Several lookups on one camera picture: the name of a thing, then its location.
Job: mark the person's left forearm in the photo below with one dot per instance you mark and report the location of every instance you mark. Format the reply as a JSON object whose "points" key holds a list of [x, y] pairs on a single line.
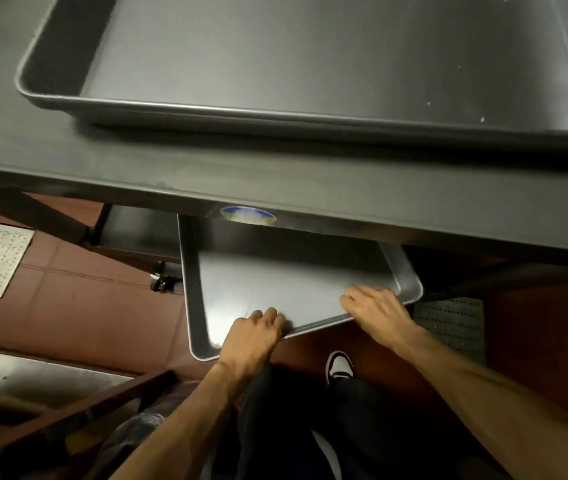
{"points": [[184, 429]]}

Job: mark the person's right hand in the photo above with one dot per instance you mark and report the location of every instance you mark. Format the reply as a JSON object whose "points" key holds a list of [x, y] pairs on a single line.
{"points": [[384, 314]]}

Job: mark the grey plastic cart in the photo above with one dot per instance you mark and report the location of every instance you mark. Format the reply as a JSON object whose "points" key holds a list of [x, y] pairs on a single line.
{"points": [[264, 179]]}

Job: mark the person's right forearm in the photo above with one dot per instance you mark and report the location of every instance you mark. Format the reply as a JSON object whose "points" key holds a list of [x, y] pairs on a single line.
{"points": [[504, 409]]}

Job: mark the person's black trousers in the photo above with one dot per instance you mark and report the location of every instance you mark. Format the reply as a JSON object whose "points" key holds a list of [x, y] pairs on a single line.
{"points": [[284, 424]]}

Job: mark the metal tray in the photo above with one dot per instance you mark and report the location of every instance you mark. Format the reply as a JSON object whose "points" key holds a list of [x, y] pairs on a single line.
{"points": [[314, 54], [289, 279]]}

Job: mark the person's left hand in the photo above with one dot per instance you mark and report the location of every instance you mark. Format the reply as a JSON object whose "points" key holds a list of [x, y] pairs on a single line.
{"points": [[251, 339]]}

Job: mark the black and white shoe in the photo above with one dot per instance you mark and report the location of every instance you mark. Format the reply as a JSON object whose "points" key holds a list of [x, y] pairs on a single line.
{"points": [[339, 367]]}

